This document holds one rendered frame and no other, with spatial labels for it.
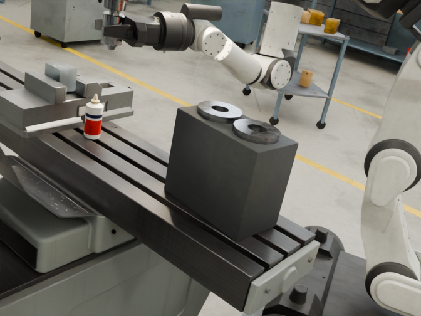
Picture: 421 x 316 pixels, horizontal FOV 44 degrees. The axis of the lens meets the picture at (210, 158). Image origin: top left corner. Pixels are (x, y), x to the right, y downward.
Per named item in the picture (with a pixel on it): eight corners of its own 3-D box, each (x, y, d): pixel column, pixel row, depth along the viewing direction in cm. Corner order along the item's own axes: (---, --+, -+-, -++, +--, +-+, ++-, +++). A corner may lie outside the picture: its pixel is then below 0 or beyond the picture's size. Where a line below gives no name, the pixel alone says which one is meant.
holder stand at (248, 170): (203, 178, 119) (220, 95, 110) (276, 226, 105) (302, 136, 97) (163, 189, 110) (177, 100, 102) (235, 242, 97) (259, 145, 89)
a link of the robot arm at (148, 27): (117, 2, 119) (164, 6, 125) (113, 44, 123) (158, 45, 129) (140, 15, 109) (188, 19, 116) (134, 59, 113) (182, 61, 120)
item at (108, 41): (97, 39, 116) (99, 14, 114) (116, 40, 119) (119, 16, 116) (104, 45, 113) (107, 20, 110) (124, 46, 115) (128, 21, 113)
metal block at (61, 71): (61, 83, 135) (62, 61, 132) (75, 90, 132) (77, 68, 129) (43, 85, 131) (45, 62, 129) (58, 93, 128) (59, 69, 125)
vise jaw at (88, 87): (71, 80, 141) (72, 66, 140) (101, 95, 135) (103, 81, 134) (53, 83, 137) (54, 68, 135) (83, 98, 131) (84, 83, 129)
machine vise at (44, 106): (99, 97, 154) (103, 61, 149) (135, 115, 146) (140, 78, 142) (-11, 116, 128) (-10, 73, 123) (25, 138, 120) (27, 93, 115)
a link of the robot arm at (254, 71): (208, 63, 137) (249, 94, 151) (235, 69, 130) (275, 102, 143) (227, 27, 137) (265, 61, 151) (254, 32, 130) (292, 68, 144)
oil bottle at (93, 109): (93, 131, 131) (97, 90, 126) (103, 138, 128) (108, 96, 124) (79, 135, 128) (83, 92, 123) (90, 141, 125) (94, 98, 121)
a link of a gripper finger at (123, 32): (103, 23, 110) (131, 24, 114) (102, 37, 112) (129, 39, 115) (106, 25, 109) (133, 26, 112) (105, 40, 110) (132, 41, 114)
